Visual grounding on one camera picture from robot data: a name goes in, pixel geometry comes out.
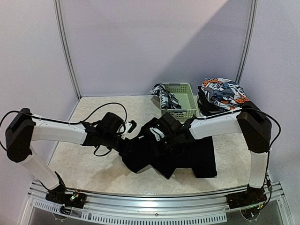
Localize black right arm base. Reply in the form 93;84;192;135
226;176;272;210

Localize dark folded clothes stack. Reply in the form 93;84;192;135
197;86;221;116

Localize pale green plastic laundry basket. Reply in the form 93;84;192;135
160;83;198;122

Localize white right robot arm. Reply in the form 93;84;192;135
149;102;272;204

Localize black t-shirt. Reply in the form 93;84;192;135
118;117;218;180

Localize orange blue patterned folded garment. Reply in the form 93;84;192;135
201;78;250;111

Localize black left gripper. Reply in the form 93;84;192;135
102;132;137;155

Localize right corner wall post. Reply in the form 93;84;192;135
235;0;258;83

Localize corner wall post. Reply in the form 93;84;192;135
235;0;258;83
53;0;82;100

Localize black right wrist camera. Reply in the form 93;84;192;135
146;113;182;142

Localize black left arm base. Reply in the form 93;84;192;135
45;172;87;209

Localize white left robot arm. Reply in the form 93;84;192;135
3;108;135;203

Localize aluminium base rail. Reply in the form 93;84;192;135
20;181;293;225

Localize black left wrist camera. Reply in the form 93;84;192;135
92;112;137;139

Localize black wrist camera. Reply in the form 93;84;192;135
146;113;182;142
92;112;137;139

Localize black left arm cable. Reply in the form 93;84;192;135
0;102;128;150

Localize left corner wall post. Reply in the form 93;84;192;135
53;0;82;100

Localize black white patterned garment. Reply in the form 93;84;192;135
150;83;181;110

